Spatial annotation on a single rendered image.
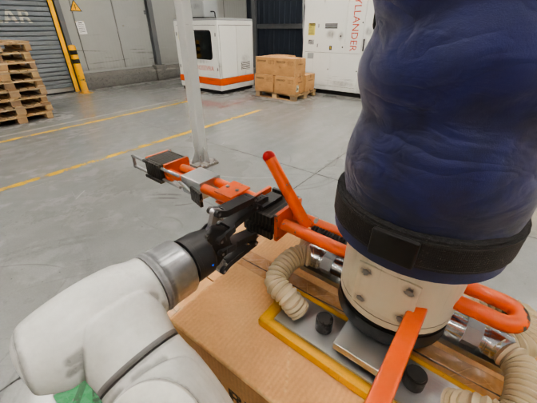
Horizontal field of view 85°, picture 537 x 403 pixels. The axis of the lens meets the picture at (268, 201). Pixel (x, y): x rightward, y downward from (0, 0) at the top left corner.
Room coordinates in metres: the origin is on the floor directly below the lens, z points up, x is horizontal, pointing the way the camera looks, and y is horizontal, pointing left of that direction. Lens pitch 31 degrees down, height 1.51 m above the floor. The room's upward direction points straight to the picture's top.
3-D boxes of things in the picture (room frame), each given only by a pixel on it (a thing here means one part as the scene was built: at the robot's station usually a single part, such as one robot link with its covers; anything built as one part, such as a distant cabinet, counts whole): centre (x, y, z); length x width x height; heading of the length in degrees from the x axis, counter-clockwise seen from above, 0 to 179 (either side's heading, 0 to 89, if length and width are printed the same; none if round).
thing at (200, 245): (0.38, 0.10, 1.19); 0.09 x 0.07 x 0.08; 141
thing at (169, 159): (0.72, 0.26, 1.20); 0.08 x 0.07 x 0.05; 52
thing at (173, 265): (0.32, 0.15, 1.19); 0.09 x 0.06 x 0.09; 51
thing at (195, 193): (0.64, 0.25, 1.19); 0.31 x 0.03 x 0.05; 52
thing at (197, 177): (0.63, 0.16, 1.19); 0.07 x 0.07 x 0.04; 52
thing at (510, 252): (0.34, -0.20, 1.30); 0.23 x 0.23 x 0.04
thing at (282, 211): (0.50, -0.01, 1.19); 0.10 x 0.08 x 0.06; 142
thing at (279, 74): (7.93, -0.43, 0.45); 1.21 x 1.03 x 0.91; 53
